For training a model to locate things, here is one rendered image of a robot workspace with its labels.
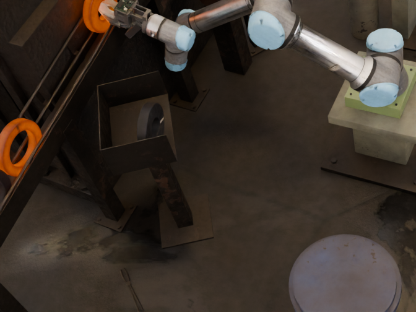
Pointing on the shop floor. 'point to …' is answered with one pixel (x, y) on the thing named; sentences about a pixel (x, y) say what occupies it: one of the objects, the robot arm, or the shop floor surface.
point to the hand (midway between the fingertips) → (98, 5)
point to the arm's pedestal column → (372, 159)
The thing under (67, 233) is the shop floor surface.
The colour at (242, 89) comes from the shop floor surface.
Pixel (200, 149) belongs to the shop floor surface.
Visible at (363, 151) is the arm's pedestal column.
